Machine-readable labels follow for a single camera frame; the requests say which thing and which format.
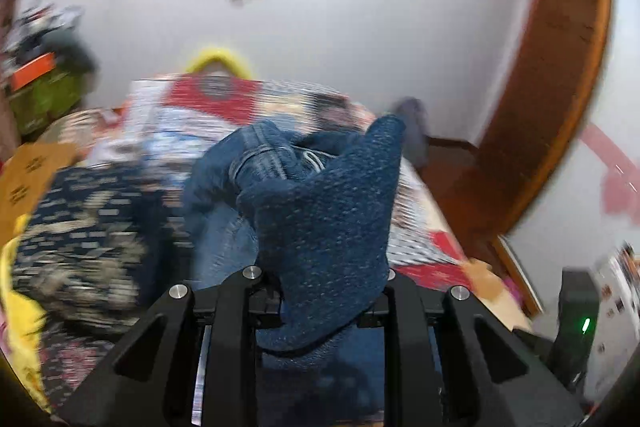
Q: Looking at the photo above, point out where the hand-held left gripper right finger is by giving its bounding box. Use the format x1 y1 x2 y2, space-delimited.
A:
384 269 587 427

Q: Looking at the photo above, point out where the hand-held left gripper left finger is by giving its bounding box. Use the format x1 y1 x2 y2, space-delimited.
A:
57 266 263 427

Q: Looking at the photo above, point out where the blue knit sweater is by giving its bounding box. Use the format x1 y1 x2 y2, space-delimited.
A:
235 113 407 354

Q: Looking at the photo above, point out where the blue denim jacket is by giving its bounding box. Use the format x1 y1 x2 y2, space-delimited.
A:
181 119 366 293

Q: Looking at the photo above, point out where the pile of clothes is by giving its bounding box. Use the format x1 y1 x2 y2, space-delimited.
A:
0 4 98 75

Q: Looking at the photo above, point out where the black patterned cloth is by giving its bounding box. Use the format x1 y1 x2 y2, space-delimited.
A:
10 164 193 340

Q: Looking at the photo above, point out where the patchwork printed blanket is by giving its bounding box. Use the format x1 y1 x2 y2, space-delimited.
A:
85 74 476 288

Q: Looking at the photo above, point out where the yellow cloth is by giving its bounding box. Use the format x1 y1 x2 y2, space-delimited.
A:
0 214 53 410

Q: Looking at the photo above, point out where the tan paw print sheet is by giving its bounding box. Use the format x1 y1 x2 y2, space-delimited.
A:
0 142 81 235

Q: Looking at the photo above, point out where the green patterned bag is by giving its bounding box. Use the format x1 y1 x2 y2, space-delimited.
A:
9 67 88 135

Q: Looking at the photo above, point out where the orange box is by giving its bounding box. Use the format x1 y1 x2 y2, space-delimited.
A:
9 53 57 92

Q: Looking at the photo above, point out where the pink heart wall sticker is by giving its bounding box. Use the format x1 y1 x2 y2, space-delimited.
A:
579 122 640 230

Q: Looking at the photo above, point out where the wooden door frame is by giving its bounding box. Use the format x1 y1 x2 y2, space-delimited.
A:
425 0 615 258

